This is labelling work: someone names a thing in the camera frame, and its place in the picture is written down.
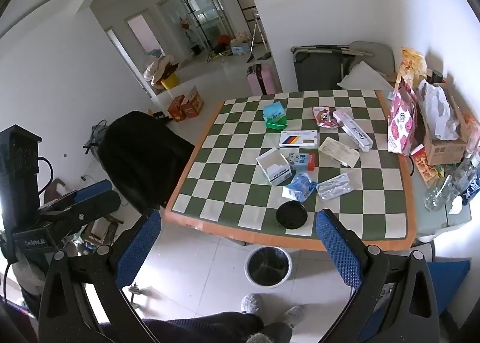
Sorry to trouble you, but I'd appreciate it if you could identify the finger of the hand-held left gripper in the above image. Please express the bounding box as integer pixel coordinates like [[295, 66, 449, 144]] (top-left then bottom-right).
[[37, 191, 122, 250], [37, 179, 113, 216]]

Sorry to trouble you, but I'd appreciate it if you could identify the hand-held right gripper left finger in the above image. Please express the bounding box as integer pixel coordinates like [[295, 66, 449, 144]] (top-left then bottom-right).
[[37, 209, 163, 343]]

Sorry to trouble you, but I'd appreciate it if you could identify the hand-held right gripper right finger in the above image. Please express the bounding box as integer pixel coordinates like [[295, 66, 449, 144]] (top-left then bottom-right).
[[316, 209, 440, 343]]

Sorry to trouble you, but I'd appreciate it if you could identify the white bin with black liner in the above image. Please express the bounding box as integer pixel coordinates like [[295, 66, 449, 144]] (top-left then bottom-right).
[[245, 246, 292, 288]]

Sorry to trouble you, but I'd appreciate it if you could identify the blue green rice bag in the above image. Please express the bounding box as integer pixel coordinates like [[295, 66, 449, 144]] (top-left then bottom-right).
[[262, 102, 289, 130]]

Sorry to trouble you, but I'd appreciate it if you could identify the small metal dumbbell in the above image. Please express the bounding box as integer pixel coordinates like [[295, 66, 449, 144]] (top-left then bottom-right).
[[127, 283, 151, 310]]

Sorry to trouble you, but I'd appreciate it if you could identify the black round lid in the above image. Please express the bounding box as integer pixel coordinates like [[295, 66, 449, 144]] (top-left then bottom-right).
[[275, 201, 309, 230]]

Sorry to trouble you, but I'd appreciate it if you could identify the clear plastic blister pack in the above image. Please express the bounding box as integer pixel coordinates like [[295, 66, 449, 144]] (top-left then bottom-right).
[[316, 174, 354, 200]]

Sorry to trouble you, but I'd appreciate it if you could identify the black covered chair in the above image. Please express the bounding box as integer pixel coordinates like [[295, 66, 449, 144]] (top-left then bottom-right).
[[98, 111, 196, 212]]

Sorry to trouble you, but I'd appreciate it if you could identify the blue plastic wrapper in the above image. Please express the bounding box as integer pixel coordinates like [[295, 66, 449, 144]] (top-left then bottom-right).
[[282, 172, 319, 203]]

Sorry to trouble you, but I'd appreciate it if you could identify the grey fuzzy slipper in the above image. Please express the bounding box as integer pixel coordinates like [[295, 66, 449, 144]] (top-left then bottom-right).
[[279, 305, 306, 329], [240, 293, 265, 315]]

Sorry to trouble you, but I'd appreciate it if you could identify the white paper packet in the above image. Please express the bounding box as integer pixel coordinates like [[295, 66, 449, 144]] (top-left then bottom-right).
[[318, 137, 361, 168]]

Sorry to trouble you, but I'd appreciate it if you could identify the white open cardboard box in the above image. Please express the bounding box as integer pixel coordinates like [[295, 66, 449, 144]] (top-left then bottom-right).
[[256, 148, 294, 187]]

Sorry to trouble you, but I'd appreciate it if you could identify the clear plastic bottle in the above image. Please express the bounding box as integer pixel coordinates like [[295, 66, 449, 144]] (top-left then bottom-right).
[[448, 150, 480, 197], [424, 174, 456, 212]]

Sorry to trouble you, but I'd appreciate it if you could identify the white box with striped flag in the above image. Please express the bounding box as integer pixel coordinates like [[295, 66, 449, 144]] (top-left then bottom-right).
[[279, 130, 320, 148]]

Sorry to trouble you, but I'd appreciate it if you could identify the orange carton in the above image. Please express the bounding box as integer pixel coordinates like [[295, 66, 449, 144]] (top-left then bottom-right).
[[167, 94, 187, 122], [180, 85, 204, 119]]

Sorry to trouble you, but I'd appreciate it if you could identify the pink white toothpaste box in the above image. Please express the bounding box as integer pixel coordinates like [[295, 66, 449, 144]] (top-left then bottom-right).
[[332, 109, 374, 151]]

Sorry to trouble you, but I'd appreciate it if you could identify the red biscuit packet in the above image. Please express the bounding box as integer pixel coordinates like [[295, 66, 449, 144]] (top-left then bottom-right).
[[409, 144, 439, 189]]

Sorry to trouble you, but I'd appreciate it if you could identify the green white checkered table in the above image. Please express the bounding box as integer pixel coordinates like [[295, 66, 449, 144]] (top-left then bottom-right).
[[164, 89, 417, 252]]

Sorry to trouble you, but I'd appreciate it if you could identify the red white snack packet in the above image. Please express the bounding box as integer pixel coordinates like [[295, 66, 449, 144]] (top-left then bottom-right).
[[312, 105, 340, 129]]

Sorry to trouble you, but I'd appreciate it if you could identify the yellow bucket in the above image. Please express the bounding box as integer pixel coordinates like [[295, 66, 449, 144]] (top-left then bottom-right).
[[155, 73, 179, 91]]

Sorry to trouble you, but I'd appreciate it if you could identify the beige cloth bundle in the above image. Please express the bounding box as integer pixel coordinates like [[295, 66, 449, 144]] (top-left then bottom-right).
[[144, 55, 179, 85]]

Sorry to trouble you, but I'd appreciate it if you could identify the pink patterned gift bag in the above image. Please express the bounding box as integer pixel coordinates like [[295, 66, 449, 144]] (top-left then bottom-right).
[[387, 76, 418, 156]]

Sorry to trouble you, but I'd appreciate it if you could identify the brown cardboard box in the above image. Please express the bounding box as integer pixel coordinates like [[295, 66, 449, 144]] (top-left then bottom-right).
[[418, 81, 469, 166]]

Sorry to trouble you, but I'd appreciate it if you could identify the white plastic bag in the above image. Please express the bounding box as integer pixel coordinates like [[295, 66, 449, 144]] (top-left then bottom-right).
[[417, 79, 461, 141]]

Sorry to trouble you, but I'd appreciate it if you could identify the white board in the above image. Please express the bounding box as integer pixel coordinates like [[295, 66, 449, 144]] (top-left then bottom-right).
[[337, 61, 394, 91]]

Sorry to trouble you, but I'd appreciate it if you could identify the grey folding bed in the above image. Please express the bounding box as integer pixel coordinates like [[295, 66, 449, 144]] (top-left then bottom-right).
[[290, 44, 351, 92]]

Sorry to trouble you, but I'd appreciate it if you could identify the pink suitcase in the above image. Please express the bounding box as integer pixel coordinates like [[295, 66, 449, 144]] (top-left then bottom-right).
[[246, 63, 283, 95]]

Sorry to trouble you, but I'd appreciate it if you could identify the black coat rack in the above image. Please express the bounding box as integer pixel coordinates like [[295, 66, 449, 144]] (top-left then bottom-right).
[[180, 0, 212, 55]]

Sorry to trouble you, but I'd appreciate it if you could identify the grey folded chair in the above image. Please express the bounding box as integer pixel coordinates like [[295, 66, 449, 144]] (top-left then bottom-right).
[[347, 40, 396, 74]]

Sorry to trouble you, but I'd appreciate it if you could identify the orange snack bag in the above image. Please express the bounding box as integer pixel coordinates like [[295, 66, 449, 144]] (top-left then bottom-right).
[[397, 47, 428, 89]]

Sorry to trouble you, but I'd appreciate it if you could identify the metal tripod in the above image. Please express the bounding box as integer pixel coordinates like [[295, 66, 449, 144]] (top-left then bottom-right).
[[245, 13, 267, 64]]

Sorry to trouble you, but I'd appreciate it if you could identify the black cable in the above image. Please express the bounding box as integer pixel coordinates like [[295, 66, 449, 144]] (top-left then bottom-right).
[[35, 156, 56, 199]]

